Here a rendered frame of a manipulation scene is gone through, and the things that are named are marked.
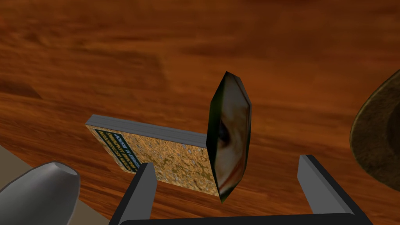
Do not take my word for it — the green fruit half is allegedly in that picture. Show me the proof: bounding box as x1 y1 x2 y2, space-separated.
206 71 253 205

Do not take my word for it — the brown bowl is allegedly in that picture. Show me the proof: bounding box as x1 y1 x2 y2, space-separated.
349 69 400 193

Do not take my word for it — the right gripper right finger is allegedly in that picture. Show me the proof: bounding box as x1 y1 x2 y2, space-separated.
296 154 374 225

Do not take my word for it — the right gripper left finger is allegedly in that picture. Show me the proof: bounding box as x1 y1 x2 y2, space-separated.
107 162 158 225

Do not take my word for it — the yellow speckled book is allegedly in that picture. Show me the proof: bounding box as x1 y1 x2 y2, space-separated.
85 114 220 197

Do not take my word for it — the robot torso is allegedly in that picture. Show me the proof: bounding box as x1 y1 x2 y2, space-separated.
0 161 82 225

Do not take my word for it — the brown wooden table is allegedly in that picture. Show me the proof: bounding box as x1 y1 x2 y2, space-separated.
0 0 400 225

